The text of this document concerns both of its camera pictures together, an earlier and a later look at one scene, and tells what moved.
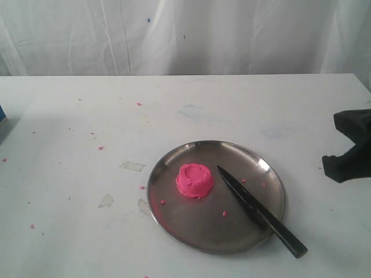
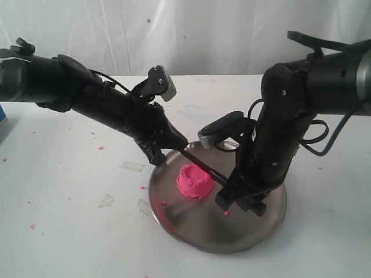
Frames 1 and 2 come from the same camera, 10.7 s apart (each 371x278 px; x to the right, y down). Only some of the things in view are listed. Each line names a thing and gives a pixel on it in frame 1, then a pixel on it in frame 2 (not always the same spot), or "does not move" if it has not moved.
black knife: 291,240 → 214,173
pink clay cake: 195,180 does not move
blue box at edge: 2,114 does not move
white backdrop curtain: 171,37 does not move
